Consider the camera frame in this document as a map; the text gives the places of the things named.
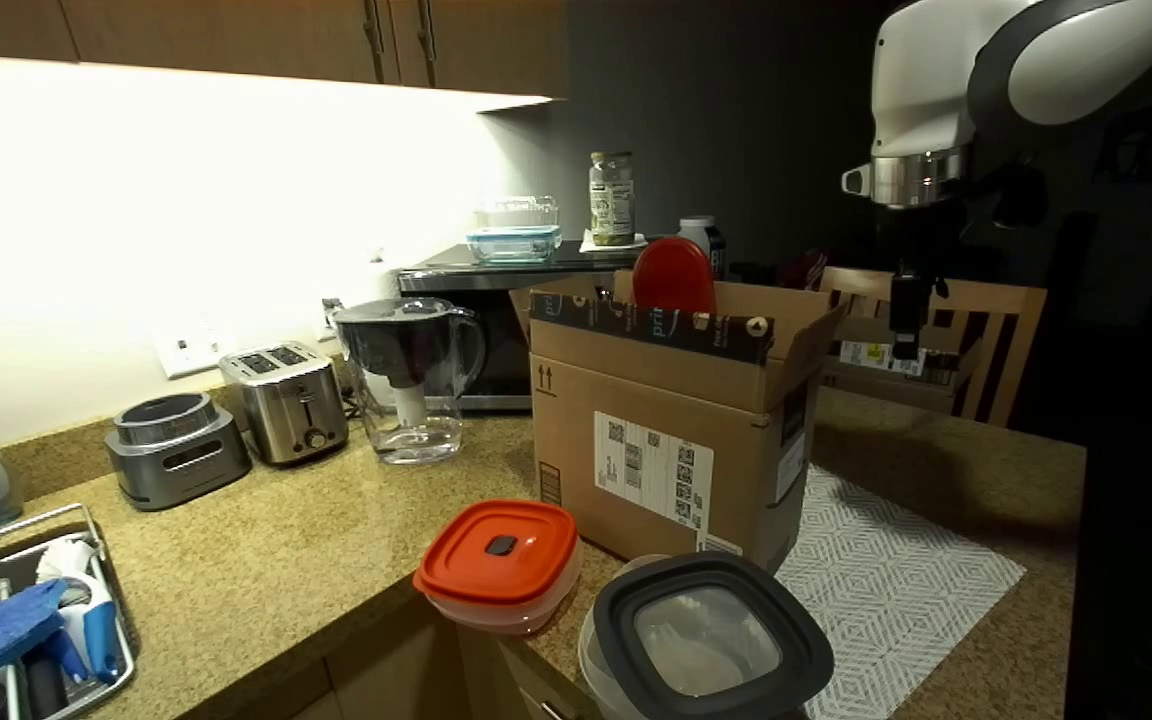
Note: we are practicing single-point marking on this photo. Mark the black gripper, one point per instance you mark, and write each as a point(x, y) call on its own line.
point(923, 240)

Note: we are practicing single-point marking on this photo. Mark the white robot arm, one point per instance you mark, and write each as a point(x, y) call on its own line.
point(951, 73)

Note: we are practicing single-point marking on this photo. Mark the brown cardboard box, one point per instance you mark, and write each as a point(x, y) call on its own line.
point(676, 431)

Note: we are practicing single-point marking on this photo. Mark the wooden chair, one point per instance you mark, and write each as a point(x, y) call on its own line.
point(951, 346)

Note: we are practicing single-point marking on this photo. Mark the white patterned placemat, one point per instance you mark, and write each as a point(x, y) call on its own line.
point(890, 590)

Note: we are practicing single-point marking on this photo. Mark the glass jar on microwave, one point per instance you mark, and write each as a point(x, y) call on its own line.
point(611, 201)

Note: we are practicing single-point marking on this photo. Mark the clear glass container blue lid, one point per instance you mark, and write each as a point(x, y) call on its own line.
point(512, 230)

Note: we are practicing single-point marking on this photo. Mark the grey lid food container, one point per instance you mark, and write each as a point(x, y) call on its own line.
point(702, 637)

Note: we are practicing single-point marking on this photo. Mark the orange lid food container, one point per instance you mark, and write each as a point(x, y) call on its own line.
point(503, 564)

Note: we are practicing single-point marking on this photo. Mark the clear water filter pitcher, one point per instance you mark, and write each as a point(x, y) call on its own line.
point(419, 357)

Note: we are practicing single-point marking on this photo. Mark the silver toaster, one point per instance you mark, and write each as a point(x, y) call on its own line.
point(290, 402)

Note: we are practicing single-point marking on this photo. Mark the grey round appliance base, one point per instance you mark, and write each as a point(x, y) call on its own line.
point(175, 451)

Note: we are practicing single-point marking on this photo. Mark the blue dish brush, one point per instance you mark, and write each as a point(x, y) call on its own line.
point(61, 611)

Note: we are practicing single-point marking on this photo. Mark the metal sink caddy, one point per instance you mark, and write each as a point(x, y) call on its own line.
point(45, 546)

